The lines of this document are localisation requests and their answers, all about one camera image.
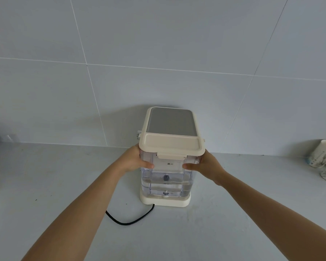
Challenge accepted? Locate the person's left hand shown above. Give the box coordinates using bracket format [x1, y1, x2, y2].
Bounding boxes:
[116, 144, 155, 177]

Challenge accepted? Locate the person's right hand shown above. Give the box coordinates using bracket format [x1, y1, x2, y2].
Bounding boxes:
[182, 149, 229, 187]

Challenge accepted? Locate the clear water tank with cream lid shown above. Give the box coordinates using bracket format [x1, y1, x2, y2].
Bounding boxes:
[139, 132, 206, 197]

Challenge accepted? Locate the person's left forearm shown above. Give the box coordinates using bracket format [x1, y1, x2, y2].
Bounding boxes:
[21, 165, 125, 261]

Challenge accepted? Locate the person's right forearm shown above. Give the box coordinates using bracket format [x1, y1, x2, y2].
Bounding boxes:
[216, 172, 326, 261]

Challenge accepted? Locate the cream water dispenser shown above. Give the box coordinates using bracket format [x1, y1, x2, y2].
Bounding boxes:
[137, 106, 206, 208]

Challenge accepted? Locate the black power cable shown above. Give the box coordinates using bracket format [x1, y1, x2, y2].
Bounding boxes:
[106, 204, 156, 225]

